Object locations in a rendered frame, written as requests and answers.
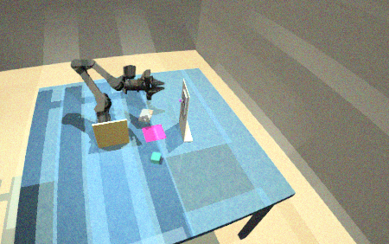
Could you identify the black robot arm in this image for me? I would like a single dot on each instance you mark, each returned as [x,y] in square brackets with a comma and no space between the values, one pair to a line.
[102,99]

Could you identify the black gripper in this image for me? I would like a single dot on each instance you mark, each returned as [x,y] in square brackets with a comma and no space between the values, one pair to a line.
[144,85]

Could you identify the small teal cube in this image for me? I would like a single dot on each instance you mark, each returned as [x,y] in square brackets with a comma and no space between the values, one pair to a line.
[156,158]

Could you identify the pink square marking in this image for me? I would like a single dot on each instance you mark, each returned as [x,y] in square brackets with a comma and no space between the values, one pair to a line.
[153,133]

